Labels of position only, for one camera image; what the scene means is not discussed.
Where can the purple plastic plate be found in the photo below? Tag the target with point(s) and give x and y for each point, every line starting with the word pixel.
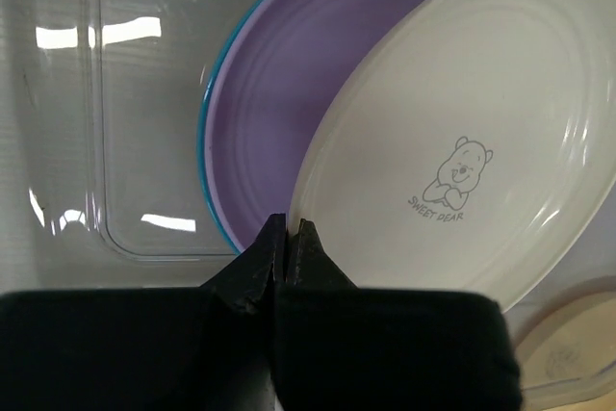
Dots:
pixel 284 70

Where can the cream plastic plate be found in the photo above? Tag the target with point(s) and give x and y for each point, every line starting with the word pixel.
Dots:
pixel 469 149

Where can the orange plastic plate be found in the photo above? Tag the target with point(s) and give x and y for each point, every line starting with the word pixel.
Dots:
pixel 573 338

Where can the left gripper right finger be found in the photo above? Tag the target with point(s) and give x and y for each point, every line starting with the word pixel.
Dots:
pixel 337 347

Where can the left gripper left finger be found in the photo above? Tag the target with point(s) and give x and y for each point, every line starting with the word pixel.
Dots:
pixel 187 348

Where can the white watermelon pattern plate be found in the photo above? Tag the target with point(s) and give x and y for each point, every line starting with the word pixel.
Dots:
pixel 207 106

